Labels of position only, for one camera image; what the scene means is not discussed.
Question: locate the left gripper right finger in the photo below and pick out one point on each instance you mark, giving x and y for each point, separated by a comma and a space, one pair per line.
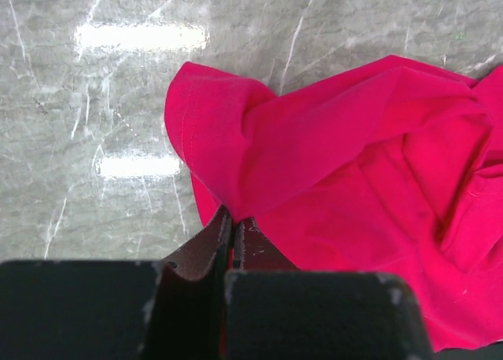
263, 300

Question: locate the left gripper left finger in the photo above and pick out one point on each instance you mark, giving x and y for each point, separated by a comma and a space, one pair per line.
189, 302

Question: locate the pink t shirt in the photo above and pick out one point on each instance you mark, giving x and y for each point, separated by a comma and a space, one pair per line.
395, 166

